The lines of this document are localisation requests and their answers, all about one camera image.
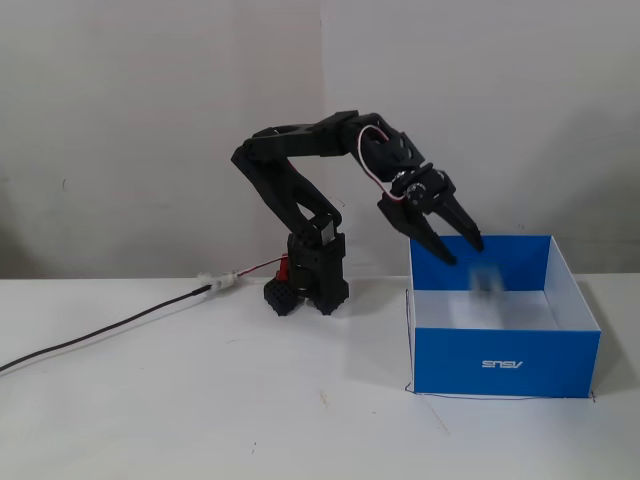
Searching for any red and black table clamp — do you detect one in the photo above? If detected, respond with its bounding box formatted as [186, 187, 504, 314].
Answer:
[263, 254, 304, 319]

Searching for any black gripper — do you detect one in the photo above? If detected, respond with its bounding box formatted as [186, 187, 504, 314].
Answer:
[377, 166, 484, 266]

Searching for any red white power lead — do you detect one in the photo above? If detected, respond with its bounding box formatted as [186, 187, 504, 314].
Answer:
[234, 256, 287, 277]

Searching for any white cable connector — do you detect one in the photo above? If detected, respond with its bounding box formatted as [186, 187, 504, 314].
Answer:
[197, 269, 246, 292]

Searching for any black power cable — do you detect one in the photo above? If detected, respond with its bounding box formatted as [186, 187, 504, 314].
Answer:
[0, 284, 214, 374]

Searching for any red white arm wire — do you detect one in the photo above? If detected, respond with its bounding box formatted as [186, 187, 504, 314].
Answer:
[356, 124, 407, 204]

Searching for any blue and white cardboard box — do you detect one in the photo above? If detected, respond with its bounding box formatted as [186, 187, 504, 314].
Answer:
[405, 233, 602, 400]

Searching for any gray block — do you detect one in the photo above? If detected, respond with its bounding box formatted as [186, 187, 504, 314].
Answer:
[469, 264, 502, 301]

